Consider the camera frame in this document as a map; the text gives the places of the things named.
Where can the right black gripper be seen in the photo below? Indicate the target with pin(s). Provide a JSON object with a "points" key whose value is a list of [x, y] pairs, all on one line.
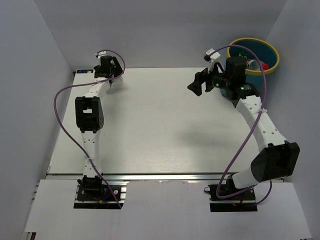
{"points": [[201, 77]]}

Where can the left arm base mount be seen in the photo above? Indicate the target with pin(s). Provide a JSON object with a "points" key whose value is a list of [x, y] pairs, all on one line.
{"points": [[94, 193]]}

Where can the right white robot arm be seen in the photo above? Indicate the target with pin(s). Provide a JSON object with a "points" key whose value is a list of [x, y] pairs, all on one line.
{"points": [[277, 156]]}

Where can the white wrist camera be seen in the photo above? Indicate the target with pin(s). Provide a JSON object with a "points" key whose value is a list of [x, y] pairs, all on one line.
{"points": [[101, 53], [211, 56]]}

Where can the clear bottle with black label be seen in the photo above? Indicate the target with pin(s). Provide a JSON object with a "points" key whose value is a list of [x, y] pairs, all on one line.
{"points": [[116, 83]]}

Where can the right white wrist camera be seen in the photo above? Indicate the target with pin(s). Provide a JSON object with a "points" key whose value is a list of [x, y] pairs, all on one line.
{"points": [[211, 56]]}

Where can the teal bin with yellow rim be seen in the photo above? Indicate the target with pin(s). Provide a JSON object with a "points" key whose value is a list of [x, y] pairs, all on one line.
{"points": [[264, 51]]}

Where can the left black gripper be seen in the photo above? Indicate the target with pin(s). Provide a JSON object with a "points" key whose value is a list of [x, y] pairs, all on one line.
{"points": [[117, 70]]}

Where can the blue label sticker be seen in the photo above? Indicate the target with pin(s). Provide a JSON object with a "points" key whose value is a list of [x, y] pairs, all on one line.
{"points": [[84, 71]]}

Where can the green plastic bottle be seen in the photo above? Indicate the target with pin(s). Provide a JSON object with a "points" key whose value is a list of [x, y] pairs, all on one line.
{"points": [[242, 54]]}

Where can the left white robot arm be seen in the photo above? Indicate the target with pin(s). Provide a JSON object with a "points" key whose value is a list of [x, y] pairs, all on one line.
{"points": [[89, 112]]}

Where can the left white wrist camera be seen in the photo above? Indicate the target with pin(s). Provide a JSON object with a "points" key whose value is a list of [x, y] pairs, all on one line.
{"points": [[101, 53]]}

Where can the red label water bottle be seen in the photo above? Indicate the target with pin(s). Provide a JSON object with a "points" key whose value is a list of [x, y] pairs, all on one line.
{"points": [[254, 65]]}

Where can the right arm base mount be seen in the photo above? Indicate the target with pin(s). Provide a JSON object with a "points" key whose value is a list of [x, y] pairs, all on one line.
{"points": [[243, 202]]}

